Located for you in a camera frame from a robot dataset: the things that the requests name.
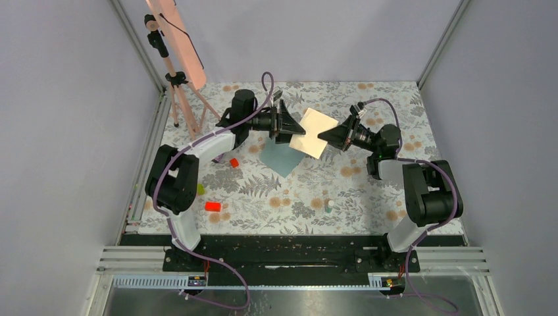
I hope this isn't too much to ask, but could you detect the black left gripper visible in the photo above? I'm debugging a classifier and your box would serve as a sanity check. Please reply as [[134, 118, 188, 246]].
[[246, 101, 306, 144]]

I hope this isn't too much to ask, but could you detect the pink light panel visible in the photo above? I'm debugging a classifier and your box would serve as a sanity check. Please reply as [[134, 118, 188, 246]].
[[146, 0, 207, 90]]

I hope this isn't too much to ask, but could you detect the small glue stick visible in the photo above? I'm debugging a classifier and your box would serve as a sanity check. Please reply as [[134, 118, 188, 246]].
[[324, 199, 335, 214]]

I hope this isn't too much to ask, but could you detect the pink tripod stand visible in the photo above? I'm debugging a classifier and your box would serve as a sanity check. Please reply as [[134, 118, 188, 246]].
[[144, 14, 220, 140]]

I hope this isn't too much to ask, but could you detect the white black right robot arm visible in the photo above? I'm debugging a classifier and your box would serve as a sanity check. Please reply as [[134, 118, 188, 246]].
[[318, 102, 463, 271]]

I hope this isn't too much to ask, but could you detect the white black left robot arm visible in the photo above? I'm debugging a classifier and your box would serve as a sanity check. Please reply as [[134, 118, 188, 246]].
[[145, 89, 306, 271]]

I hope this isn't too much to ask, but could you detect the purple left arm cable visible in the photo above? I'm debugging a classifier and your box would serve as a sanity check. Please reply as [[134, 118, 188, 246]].
[[150, 72, 276, 311]]

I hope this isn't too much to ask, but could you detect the red cylinder block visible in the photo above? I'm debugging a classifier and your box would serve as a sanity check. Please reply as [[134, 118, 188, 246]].
[[205, 201, 222, 212]]

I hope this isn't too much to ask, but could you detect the floral table mat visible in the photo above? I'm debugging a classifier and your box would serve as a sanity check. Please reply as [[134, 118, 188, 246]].
[[138, 81, 466, 236]]

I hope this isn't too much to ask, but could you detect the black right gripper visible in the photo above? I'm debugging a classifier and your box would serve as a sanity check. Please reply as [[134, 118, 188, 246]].
[[318, 115, 380, 154]]

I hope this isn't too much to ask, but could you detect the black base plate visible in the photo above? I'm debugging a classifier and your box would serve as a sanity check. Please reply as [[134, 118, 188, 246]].
[[118, 234, 430, 288]]

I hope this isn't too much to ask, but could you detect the white slotted cable duct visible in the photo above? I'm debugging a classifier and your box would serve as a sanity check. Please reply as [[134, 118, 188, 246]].
[[112, 272, 393, 292]]

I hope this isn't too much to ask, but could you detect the small red cube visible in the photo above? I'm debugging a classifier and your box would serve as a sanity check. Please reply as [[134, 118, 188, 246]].
[[230, 159, 240, 168]]

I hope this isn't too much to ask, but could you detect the purple glitter microphone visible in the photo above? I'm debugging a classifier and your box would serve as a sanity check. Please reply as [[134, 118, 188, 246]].
[[212, 153, 226, 163]]

